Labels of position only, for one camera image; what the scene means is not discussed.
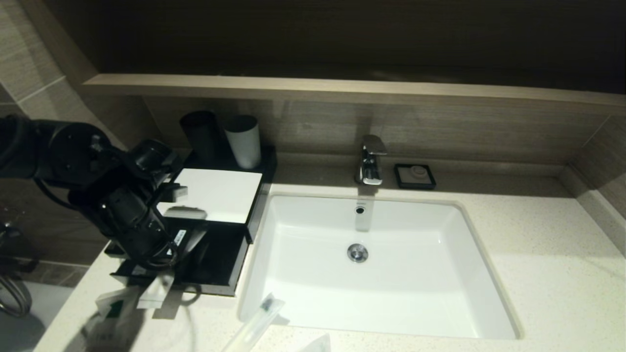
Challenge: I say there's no metal shower hose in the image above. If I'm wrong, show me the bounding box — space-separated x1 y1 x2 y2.
0 275 33 318

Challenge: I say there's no black cup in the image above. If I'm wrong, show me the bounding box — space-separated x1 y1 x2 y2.
179 110 221 165

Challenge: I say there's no white ceramic sink basin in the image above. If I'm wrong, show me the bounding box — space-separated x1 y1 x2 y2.
237 193 523 341

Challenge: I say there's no wooden wall shelf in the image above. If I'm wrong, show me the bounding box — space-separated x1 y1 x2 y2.
82 73 626 117

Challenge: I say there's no folded sachet with green label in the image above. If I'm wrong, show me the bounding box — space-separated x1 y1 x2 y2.
83 288 145 352

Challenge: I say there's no dark bathtub tap fixture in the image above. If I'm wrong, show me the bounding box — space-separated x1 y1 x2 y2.
0 222 40 274

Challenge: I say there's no chrome faucet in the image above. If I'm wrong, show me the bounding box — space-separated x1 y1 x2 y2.
354 135 388 187

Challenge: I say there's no white cup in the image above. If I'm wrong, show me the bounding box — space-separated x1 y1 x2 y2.
224 115 263 170

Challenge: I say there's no long packet with green label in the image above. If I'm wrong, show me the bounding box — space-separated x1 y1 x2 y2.
223 292 286 352

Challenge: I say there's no chrome sink drain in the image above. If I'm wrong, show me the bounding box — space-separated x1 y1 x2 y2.
347 243 369 264

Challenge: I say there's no black square soap dish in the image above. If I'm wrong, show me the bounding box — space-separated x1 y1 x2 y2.
394 163 437 191

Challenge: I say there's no white bathtub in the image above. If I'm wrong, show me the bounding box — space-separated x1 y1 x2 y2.
0 281 75 352

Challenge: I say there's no black glossy storage box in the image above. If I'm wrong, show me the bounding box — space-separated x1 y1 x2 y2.
143 146 278 244

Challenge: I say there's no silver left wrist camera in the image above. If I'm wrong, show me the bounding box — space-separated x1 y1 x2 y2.
164 183 209 220

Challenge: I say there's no black pull-out drawer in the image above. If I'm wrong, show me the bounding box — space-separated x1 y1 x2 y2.
105 220 251 297

